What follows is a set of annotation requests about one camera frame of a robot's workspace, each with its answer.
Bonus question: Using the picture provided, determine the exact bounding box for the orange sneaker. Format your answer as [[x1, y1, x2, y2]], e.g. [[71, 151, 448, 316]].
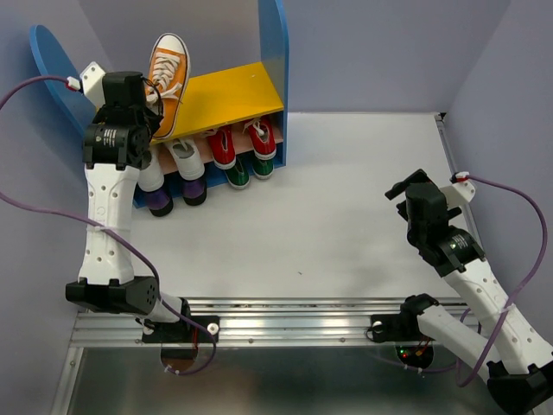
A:
[[146, 33, 190, 140]]

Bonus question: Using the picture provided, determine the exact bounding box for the red sneaker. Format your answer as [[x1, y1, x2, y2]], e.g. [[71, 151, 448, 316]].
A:
[[244, 116, 277, 161], [201, 125, 236, 170]]

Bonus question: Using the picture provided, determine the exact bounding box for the green sneaker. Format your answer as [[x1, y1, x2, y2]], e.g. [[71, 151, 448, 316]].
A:
[[251, 156, 274, 180], [225, 157, 250, 190]]

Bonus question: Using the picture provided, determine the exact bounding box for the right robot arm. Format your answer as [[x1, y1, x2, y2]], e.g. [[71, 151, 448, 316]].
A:
[[370, 169, 552, 414]]

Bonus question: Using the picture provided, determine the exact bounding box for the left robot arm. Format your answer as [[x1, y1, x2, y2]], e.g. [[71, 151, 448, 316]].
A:
[[65, 71, 193, 341]]

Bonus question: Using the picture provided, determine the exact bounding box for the blue yellow shoe shelf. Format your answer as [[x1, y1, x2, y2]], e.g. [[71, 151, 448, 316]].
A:
[[29, 1, 289, 198]]

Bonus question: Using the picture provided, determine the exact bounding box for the white sneaker left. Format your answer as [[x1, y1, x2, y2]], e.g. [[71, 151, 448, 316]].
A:
[[137, 148, 164, 193]]

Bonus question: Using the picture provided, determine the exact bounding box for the white sneaker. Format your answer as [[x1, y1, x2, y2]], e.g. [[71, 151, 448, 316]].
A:
[[137, 148, 164, 193], [165, 138, 205, 181]]

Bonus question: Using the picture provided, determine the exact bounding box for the white sneaker right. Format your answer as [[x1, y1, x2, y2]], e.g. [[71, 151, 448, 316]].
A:
[[165, 138, 205, 181]]

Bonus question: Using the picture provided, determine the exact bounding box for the purple sneaker left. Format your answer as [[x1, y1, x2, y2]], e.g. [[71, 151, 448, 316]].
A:
[[143, 187, 174, 217]]

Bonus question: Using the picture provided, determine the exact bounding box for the purple sneaker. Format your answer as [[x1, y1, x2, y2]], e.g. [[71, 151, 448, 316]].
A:
[[181, 176, 207, 207], [143, 187, 174, 217]]

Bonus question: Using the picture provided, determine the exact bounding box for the purple sneaker right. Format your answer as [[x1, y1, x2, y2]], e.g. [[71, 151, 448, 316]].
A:
[[181, 176, 207, 207]]

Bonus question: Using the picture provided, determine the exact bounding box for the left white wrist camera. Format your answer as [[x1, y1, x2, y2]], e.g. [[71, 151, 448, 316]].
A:
[[67, 61, 105, 108]]

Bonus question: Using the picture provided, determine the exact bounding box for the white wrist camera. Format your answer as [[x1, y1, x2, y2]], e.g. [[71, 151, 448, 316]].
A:
[[447, 171, 476, 208], [67, 61, 105, 108]]

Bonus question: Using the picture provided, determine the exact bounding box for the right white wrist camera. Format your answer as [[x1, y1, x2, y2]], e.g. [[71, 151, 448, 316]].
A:
[[447, 171, 476, 208]]

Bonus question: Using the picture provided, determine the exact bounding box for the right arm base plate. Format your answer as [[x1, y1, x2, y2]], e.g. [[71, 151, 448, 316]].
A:
[[365, 314, 425, 343]]

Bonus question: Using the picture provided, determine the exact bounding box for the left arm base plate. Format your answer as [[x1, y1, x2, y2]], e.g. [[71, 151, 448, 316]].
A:
[[141, 321, 212, 344]]

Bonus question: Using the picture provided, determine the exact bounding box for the aluminium rail frame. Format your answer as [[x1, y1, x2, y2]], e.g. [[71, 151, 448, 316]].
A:
[[50, 112, 537, 415]]

